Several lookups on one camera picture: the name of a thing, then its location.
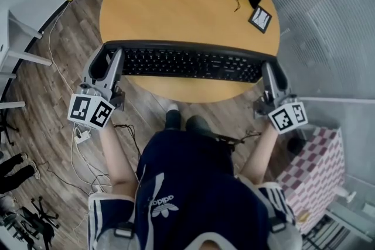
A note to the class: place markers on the white side table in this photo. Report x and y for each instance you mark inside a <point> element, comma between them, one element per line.
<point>17,38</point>

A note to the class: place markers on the round wooden table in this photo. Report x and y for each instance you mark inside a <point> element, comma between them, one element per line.
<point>175,3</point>

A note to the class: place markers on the white metal shelf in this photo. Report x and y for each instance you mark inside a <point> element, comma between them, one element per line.
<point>337,231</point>

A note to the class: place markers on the black office chair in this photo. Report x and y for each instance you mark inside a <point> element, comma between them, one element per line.
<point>41,222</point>

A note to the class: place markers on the black keyboard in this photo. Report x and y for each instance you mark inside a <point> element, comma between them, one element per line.
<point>190,64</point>

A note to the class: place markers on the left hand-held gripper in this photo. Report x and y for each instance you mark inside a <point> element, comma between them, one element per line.
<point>88,109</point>

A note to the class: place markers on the person's right leg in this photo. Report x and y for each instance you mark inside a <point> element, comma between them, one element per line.
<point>197,124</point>

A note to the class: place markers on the person's left leg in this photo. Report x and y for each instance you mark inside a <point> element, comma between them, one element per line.
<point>173,120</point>

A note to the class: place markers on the person's navy striped shirt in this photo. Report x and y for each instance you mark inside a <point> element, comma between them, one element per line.
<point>190,184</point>

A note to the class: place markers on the black picture frame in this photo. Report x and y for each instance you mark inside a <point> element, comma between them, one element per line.
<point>260,19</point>

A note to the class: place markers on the person's right forearm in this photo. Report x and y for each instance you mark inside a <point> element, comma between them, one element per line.
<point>260,155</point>

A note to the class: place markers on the person's left white shoe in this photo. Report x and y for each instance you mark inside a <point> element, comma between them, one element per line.
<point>173,106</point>

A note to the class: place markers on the person's left forearm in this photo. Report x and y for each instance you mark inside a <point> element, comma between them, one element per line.
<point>117,155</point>

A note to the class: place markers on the pink checkered box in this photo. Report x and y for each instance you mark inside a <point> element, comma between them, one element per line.
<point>313,178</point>

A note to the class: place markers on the person's leg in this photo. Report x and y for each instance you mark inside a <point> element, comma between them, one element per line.
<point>197,124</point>
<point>173,120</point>

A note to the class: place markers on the small white stand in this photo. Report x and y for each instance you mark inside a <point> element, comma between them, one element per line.
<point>347,196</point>

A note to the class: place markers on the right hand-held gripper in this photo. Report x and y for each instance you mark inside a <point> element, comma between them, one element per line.
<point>287,118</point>

